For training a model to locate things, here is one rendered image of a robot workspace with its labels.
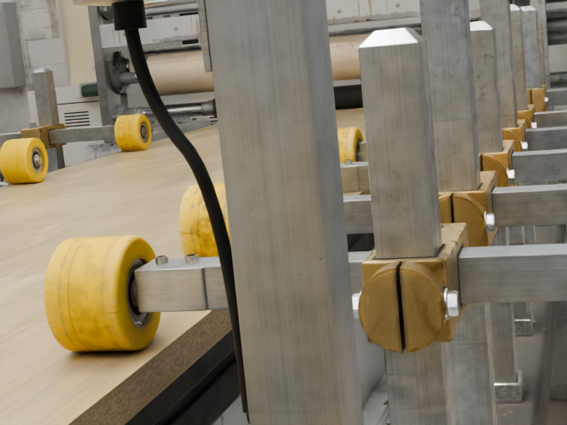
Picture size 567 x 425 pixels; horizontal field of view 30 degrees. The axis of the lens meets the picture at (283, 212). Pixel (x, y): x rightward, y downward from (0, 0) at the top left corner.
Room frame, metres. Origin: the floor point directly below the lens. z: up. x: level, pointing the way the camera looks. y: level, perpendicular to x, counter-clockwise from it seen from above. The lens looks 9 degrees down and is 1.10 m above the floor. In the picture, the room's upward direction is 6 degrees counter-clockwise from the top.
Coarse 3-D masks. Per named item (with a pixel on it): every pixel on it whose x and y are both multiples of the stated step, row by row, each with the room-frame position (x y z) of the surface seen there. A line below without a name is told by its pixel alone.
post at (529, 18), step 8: (528, 8) 2.05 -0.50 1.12; (528, 16) 2.04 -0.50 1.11; (536, 16) 2.04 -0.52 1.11; (528, 24) 2.04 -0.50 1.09; (536, 24) 2.04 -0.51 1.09; (528, 32) 2.04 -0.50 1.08; (536, 32) 2.04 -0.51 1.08; (528, 40) 2.04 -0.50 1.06; (536, 40) 2.04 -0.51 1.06; (528, 48) 2.04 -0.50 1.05; (536, 48) 2.04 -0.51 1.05; (528, 56) 2.04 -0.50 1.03; (536, 56) 2.04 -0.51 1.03; (528, 64) 2.04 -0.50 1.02; (536, 64) 2.04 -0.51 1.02; (528, 72) 2.04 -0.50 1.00; (536, 72) 2.04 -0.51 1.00; (528, 80) 2.05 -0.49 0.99; (536, 80) 2.04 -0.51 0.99; (528, 88) 2.05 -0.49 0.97; (536, 88) 2.04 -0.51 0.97; (536, 184) 2.04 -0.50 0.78; (544, 184) 2.04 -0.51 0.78
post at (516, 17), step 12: (516, 12) 1.56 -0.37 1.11; (516, 24) 1.56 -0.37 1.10; (516, 36) 1.56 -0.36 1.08; (516, 48) 1.56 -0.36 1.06; (516, 60) 1.56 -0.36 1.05; (516, 72) 1.56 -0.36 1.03; (516, 84) 1.56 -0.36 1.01; (516, 96) 1.56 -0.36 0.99; (516, 108) 1.56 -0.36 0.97; (528, 228) 1.56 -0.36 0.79; (528, 240) 1.56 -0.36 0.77
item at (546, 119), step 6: (534, 114) 1.60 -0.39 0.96; (540, 114) 1.60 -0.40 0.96; (546, 114) 1.59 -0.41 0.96; (552, 114) 1.59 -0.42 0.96; (558, 114) 1.59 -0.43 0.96; (564, 114) 1.59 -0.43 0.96; (534, 120) 1.60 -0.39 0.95; (540, 120) 1.60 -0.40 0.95; (546, 120) 1.59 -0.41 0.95; (552, 120) 1.59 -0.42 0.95; (558, 120) 1.59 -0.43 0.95; (564, 120) 1.59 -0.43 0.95; (540, 126) 1.60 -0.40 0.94; (546, 126) 1.59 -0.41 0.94; (552, 126) 1.59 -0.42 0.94
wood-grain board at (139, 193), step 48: (192, 144) 2.36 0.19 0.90; (0, 192) 1.78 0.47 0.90; (48, 192) 1.71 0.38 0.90; (96, 192) 1.65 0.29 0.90; (144, 192) 1.59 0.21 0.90; (0, 240) 1.26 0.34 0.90; (48, 240) 1.23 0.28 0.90; (0, 288) 0.97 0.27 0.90; (0, 336) 0.79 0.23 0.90; (48, 336) 0.78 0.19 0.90; (192, 336) 0.77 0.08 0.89; (0, 384) 0.67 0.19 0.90; (48, 384) 0.66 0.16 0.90; (96, 384) 0.65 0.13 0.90; (144, 384) 0.68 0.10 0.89
